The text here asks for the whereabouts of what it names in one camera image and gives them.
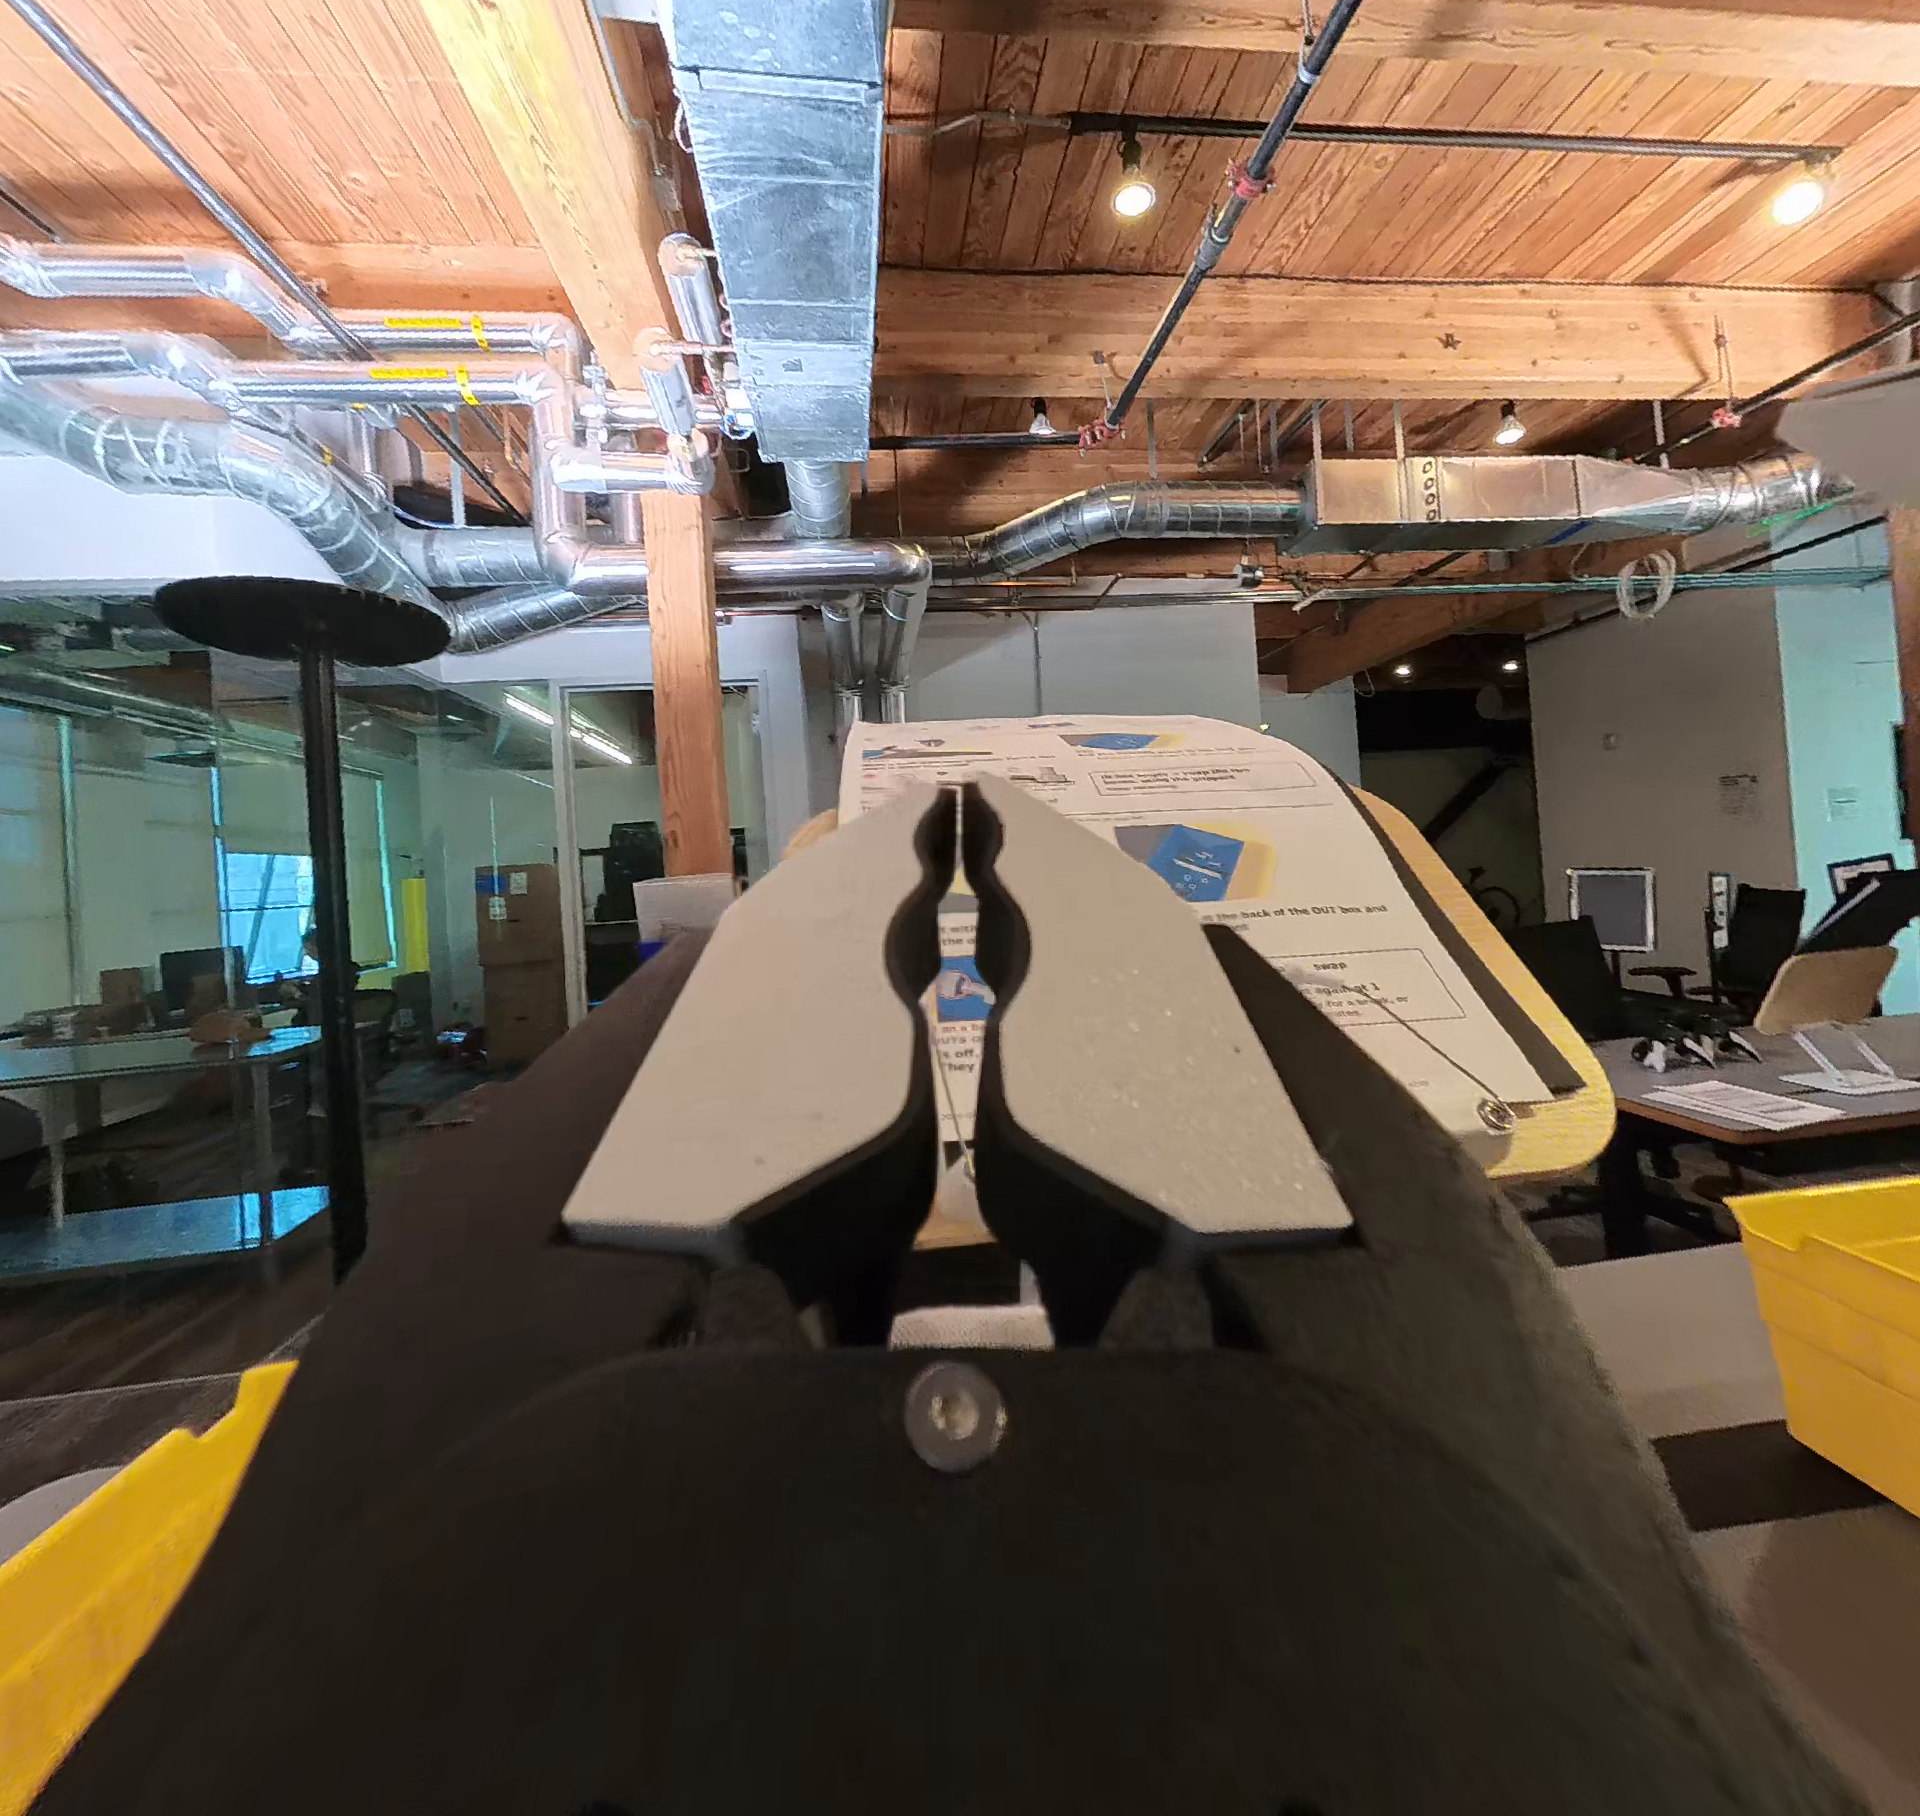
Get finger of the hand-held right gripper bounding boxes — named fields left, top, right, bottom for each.
left=1785, top=364, right=1920, bottom=513

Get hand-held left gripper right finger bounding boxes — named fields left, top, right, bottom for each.
left=969, top=772, right=1360, bottom=1345

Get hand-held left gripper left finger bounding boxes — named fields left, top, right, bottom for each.
left=558, top=780, right=965, bottom=1345

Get yellow plastic bin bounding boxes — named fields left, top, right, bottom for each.
left=1726, top=1177, right=1920, bottom=1522

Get yellow bin with divider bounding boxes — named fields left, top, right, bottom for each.
left=0, top=1357, right=301, bottom=1816

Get stacked cardboard boxes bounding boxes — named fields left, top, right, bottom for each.
left=474, top=863, right=567, bottom=1068

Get printed instruction sheet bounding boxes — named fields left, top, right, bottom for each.
left=837, top=713, right=1554, bottom=1114

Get black office chair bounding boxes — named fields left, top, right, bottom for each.
left=1509, top=916, right=1630, bottom=1044
left=1711, top=884, right=1810, bottom=1023

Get grey desk with papers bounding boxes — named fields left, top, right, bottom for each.
left=1590, top=1021, right=1920, bottom=1250

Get small desktop monitor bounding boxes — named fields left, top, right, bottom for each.
left=1566, top=869, right=1657, bottom=955

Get shiny silver pipe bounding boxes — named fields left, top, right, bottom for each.
left=420, top=533, right=934, bottom=600

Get small tilted wooden board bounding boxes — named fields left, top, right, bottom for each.
left=1754, top=945, right=1899, bottom=1037

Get glass-top metal table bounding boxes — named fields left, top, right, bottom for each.
left=0, top=1023, right=328, bottom=1232

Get black floor lamp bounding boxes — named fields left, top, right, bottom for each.
left=154, top=576, right=455, bottom=1279

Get black sprinkler pipe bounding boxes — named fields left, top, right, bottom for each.
left=1080, top=0, right=1427, bottom=451

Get shiny insulated pipe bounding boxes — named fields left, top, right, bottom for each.
left=0, top=239, right=588, bottom=361
left=0, top=330, right=721, bottom=498

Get foil box duct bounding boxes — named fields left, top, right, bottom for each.
left=1287, top=453, right=1854, bottom=558

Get flexible silver duct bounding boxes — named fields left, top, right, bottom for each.
left=938, top=481, right=1310, bottom=587

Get large spiral silver duct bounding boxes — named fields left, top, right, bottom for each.
left=0, top=376, right=632, bottom=650

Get galvanised rectangular duct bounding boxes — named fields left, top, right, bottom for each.
left=630, top=0, right=901, bottom=464

